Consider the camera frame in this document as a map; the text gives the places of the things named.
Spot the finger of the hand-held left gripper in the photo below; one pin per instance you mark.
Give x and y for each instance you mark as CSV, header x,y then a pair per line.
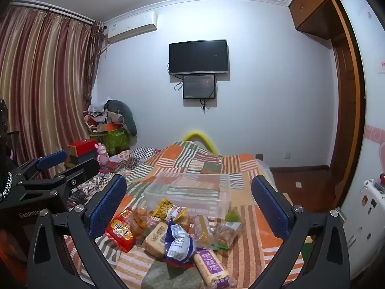
x,y
84,170
51,159

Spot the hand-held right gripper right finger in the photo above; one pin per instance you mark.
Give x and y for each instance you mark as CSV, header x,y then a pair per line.
x,y
267,207

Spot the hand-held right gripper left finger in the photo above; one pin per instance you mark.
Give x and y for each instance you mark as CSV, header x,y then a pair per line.
x,y
106,207

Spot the clear orange bread packet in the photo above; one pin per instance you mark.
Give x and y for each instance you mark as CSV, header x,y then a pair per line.
x,y
141,219

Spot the blue white snack packet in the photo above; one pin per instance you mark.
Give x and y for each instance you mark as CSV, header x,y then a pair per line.
x,y
179,243

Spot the clear plastic container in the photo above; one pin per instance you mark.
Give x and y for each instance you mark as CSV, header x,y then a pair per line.
x,y
186,186

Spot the red box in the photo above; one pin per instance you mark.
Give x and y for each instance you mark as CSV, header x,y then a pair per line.
x,y
82,147

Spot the pink toy figure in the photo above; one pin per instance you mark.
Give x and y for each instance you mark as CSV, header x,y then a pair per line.
x,y
103,156

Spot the red snack packet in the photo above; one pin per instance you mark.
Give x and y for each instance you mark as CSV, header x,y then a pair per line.
x,y
120,231

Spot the green snack packet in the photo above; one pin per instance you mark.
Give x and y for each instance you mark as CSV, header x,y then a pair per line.
x,y
232,216

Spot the green cardboard box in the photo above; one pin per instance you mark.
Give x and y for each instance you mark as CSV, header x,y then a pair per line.
x,y
114,141

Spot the clear pastry packet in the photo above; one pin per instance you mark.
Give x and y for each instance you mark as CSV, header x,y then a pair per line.
x,y
225,231

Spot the checkered patchwork quilt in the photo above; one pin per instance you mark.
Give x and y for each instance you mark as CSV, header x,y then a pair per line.
x,y
132,162

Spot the pile of bags and papers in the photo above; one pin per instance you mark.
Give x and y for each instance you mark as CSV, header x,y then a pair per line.
x,y
96,114

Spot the yellow snack packet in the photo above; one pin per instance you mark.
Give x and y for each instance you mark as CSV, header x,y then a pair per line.
x,y
164,209

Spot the beige cracker packet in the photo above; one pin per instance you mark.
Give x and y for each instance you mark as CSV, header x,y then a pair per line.
x,y
155,239

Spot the grey plush pillow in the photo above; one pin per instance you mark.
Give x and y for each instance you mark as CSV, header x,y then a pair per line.
x,y
126,117

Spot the clear bread roll packet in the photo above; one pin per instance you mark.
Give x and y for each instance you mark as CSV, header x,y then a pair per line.
x,y
203,230

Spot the brown bread packet white label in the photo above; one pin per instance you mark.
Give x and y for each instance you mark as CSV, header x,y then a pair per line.
x,y
180,216

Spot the striped brown curtain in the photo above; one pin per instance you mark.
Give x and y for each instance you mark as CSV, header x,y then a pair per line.
x,y
45,81

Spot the purple label snack packet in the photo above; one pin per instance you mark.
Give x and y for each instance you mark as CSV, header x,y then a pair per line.
x,y
210,266

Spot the striped patchwork blanket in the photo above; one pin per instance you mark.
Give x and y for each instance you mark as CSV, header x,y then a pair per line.
x,y
192,162

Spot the yellow foam tube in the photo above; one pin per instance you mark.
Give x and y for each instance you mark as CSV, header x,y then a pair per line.
x,y
204,137

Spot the white appliance with stickers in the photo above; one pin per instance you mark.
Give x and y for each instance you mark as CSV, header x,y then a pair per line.
x,y
367,231

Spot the brown wooden door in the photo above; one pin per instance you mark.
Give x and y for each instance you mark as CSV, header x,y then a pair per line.
x,y
346,111

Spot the white air conditioner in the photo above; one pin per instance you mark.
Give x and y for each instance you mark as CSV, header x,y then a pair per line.
x,y
132,27

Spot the wooden overhead cabinet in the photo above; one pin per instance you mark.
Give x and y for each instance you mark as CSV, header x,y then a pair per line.
x,y
315,6

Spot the white wall socket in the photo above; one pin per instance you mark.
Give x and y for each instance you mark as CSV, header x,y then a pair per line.
x,y
287,156

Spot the small black wall monitor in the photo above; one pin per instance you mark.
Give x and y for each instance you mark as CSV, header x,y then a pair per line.
x,y
198,86

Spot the curtain rail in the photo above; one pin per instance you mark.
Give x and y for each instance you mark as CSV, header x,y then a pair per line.
x,y
60,11

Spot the black wall television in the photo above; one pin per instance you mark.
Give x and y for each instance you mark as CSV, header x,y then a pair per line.
x,y
198,57

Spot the white wall switch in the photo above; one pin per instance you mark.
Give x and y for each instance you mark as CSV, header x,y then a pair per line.
x,y
382,67

